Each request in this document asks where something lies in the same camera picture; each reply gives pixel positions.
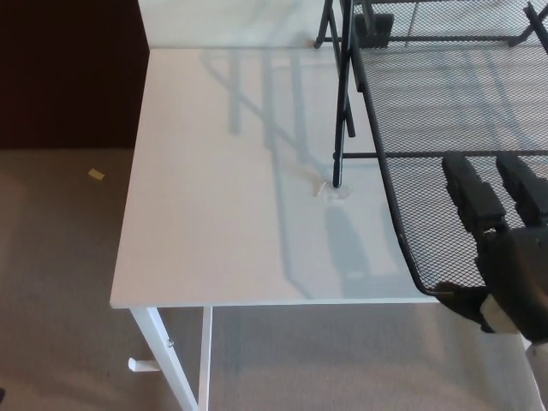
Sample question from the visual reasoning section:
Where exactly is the clear glue patch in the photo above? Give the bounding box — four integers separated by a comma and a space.
310, 181, 353, 206

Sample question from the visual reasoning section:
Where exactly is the white table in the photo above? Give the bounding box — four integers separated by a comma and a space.
110, 46, 548, 411

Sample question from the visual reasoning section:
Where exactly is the black block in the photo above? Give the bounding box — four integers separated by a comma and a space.
353, 12, 394, 48

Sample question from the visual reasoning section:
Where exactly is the black metal file tray frame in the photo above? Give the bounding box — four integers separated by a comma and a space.
313, 0, 548, 190

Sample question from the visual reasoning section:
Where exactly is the black mesh tray layer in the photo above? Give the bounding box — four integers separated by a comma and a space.
347, 16, 548, 297
367, 0, 532, 40

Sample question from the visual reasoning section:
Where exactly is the dark brown wooden cabinet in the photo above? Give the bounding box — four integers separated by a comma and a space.
0, 0, 152, 149

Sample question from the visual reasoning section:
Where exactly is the white table leg hook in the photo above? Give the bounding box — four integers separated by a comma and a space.
127, 356, 160, 375

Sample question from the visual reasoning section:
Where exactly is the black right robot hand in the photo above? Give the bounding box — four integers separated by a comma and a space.
436, 153, 548, 343

